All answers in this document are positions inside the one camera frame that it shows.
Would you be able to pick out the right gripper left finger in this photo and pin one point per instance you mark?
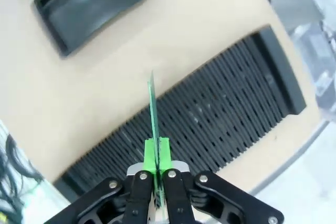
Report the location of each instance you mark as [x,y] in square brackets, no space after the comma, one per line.
[150,155]

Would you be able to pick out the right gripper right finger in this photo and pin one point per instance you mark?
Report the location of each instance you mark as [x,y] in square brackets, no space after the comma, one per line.
[165,153]

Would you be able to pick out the green printed circuit board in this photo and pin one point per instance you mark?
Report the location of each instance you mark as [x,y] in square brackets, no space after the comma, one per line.
[153,108]

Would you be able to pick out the black slotted PCB rack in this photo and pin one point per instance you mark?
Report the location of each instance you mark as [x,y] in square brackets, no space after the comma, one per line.
[223,108]

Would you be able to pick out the black ESD tray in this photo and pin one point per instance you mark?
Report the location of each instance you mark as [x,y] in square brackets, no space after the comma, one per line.
[86,11]

